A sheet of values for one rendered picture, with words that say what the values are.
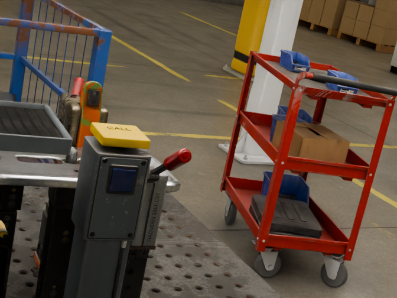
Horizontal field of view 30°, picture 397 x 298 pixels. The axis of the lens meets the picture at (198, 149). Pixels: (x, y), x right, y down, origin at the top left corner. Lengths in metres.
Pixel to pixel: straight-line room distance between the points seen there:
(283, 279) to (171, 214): 1.56
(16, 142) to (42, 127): 0.07
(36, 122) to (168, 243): 0.93
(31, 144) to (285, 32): 4.26
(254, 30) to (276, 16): 3.14
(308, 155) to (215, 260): 1.54
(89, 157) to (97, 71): 2.30
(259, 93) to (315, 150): 1.88
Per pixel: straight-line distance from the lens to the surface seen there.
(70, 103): 1.41
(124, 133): 0.90
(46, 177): 1.17
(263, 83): 5.03
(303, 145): 3.18
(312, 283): 3.49
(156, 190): 1.10
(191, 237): 1.83
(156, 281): 1.58
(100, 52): 3.18
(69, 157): 1.26
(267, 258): 3.35
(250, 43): 8.15
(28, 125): 0.87
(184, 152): 0.96
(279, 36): 4.99
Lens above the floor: 1.40
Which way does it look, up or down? 16 degrees down
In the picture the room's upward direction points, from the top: 12 degrees clockwise
